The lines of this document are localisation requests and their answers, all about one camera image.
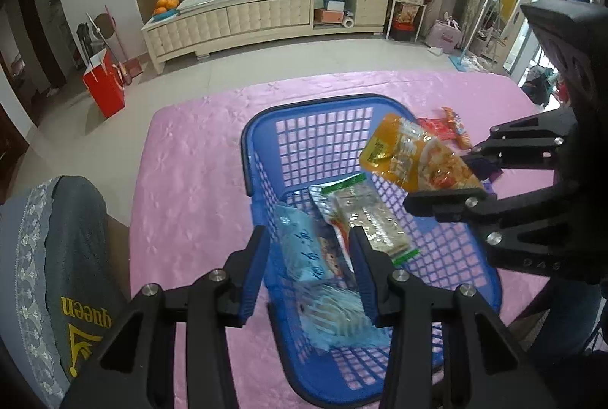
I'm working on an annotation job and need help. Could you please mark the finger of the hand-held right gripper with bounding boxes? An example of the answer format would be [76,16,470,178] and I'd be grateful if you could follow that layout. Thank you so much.
[404,186,571,258]
[468,109,578,175]

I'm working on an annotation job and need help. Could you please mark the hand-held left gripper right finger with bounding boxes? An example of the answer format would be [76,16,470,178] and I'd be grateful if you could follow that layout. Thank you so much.
[349,226,556,409]

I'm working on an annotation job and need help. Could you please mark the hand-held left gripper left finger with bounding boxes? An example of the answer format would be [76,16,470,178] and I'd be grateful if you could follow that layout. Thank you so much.
[59,225,271,409]

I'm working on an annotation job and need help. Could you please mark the clear blue wafer packet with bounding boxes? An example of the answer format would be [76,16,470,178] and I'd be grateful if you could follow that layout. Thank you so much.
[292,280,378,352]

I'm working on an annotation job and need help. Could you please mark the light blue cartoon packet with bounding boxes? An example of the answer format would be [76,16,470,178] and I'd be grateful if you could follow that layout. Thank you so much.
[273,204,357,285]

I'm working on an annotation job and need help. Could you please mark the orange sausage packet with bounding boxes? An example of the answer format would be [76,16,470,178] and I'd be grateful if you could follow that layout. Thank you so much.
[441,106,472,150]

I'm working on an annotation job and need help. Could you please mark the green label clear packet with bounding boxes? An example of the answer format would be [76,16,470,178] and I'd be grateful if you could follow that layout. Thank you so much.
[309,172,421,268]

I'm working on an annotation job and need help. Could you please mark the orange yellow snack packet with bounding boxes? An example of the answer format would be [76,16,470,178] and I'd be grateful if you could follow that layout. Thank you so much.
[358,114,484,192]

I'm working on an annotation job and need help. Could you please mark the red snack packet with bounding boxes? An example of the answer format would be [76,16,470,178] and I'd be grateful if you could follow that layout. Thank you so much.
[415,117,452,139]

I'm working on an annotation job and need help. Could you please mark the blue plastic basket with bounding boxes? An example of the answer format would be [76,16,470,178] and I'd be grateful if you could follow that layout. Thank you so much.
[240,93,503,407]

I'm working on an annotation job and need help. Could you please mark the person's right forearm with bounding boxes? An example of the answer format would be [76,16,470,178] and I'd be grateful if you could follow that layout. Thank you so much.
[537,278,608,360]

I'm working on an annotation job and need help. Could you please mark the red and dark clothes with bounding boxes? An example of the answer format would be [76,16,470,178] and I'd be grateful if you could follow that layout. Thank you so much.
[522,65,571,106]

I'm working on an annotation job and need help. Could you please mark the blue mop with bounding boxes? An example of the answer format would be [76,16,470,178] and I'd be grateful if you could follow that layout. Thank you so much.
[446,0,504,73]

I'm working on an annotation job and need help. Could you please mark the pink quilted tablecloth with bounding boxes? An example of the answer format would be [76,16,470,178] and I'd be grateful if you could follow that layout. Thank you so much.
[128,69,547,409]

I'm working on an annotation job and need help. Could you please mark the pink shopping bag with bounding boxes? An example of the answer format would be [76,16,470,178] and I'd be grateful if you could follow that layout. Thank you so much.
[425,13,461,54]

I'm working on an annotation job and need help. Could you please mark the red paper bag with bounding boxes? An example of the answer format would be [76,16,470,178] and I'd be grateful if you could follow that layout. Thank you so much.
[82,48,127,118]

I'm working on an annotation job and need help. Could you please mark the broom and dustpan set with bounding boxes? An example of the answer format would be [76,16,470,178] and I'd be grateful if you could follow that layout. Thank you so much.
[78,5,142,85]

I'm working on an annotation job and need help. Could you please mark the cream tv cabinet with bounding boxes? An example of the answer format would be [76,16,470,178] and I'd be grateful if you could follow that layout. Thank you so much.
[141,0,391,75]

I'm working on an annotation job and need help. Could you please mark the dark wooden doorway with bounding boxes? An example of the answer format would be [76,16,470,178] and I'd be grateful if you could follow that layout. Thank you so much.
[16,0,67,94]

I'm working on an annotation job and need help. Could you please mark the small round brown wall disc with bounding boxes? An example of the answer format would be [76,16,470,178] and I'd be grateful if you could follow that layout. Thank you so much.
[92,13,116,36]

